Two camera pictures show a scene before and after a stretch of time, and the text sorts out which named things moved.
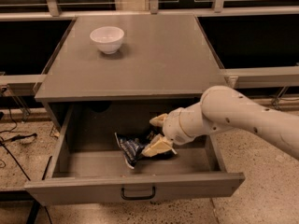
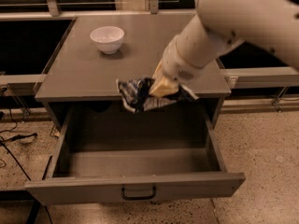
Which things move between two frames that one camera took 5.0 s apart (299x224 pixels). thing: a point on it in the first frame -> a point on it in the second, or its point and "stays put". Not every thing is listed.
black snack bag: [132, 148] -> [135, 95]
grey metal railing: [241, 77] stays put
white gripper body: [172, 125] -> [176, 64]
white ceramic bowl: [108, 38] stays put
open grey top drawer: [87, 164] stays put
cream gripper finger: [158, 146] -> [160, 85]
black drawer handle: [137, 197] stays put
